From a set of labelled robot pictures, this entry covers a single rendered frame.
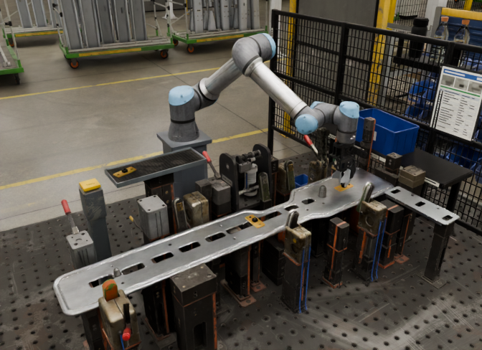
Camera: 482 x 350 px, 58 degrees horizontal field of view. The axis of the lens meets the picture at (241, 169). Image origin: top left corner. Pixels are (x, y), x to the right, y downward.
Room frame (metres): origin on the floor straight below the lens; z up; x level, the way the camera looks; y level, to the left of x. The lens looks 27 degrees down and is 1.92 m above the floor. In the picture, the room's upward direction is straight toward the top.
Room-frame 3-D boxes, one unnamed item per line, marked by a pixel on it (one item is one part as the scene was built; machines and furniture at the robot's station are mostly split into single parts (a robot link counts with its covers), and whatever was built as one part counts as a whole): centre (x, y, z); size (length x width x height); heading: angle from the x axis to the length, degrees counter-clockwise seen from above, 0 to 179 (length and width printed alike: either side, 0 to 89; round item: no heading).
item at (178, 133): (1.95, 0.27, 1.15); 0.15 x 0.15 x 0.10
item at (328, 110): (1.66, -0.33, 1.32); 0.11 x 0.11 x 0.08; 54
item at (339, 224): (1.37, -0.37, 0.84); 0.11 x 0.08 x 0.29; 34
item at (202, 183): (1.49, 0.15, 0.90); 0.05 x 0.05 x 0.40; 34
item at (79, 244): (1.17, 0.53, 0.88); 0.11 x 0.10 x 0.36; 34
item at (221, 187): (1.51, 0.09, 0.89); 0.13 x 0.11 x 0.38; 34
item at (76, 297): (1.35, -0.04, 1.00); 1.38 x 0.22 x 0.02; 124
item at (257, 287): (1.38, -0.04, 0.84); 0.13 x 0.05 x 0.29; 34
